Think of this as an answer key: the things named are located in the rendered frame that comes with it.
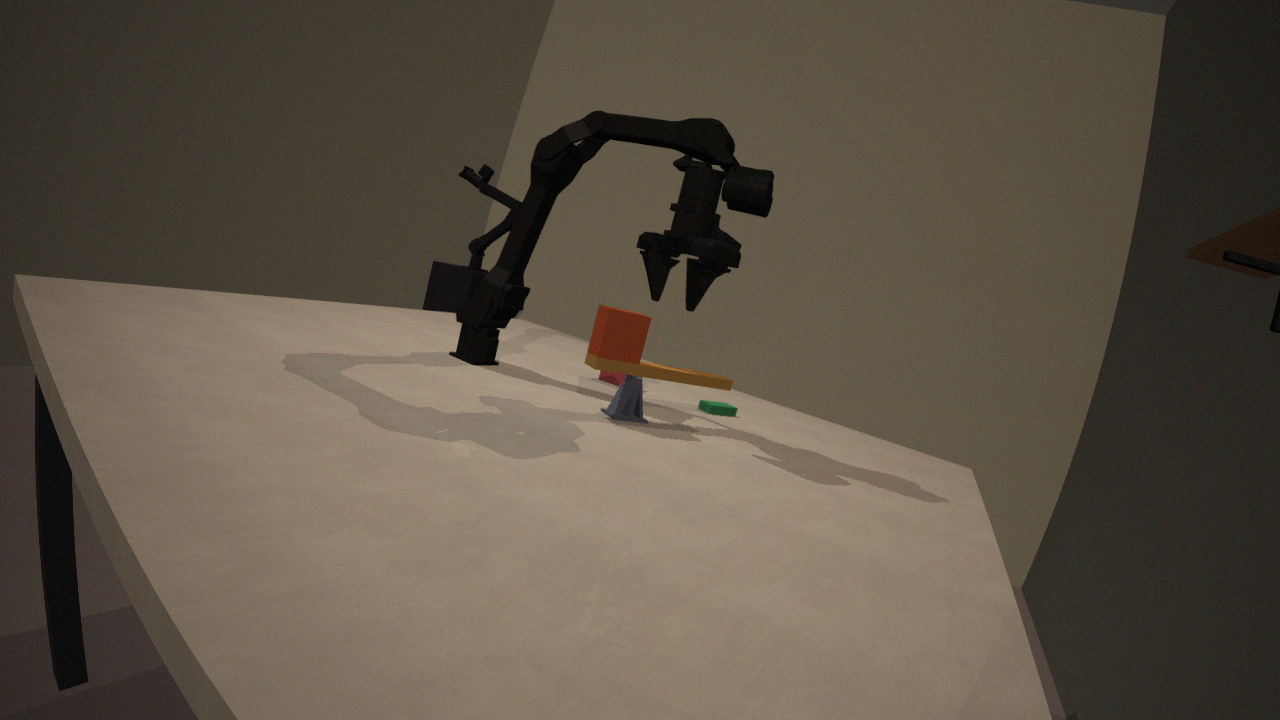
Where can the red rectangular block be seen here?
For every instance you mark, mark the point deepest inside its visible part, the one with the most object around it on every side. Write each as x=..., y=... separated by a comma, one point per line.
x=612, y=377

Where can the orange bar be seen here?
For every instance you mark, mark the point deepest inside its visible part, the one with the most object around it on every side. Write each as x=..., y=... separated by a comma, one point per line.
x=616, y=345

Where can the green flat bar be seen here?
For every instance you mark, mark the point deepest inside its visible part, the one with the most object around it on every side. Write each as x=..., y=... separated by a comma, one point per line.
x=717, y=408

